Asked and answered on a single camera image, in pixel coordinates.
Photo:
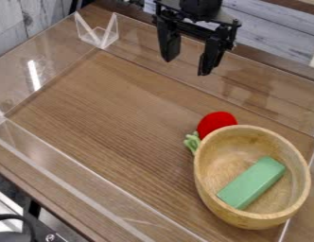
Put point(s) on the light wooden bowl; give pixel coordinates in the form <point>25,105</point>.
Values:
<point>227,152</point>

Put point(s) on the clear acrylic table enclosure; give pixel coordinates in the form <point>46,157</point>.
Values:
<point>93,123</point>

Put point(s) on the black metal table mount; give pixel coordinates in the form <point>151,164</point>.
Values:
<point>51,229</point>

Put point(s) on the green rectangular block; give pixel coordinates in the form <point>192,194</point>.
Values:
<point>249,186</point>

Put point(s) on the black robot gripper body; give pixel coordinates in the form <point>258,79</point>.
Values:
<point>200,18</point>

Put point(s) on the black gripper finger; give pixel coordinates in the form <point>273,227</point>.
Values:
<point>170,39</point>
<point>213,55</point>

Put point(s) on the red plush strawberry green stem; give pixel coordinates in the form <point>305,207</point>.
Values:
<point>211,122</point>

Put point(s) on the clear acrylic corner bracket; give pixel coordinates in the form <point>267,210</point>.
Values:
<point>99,36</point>

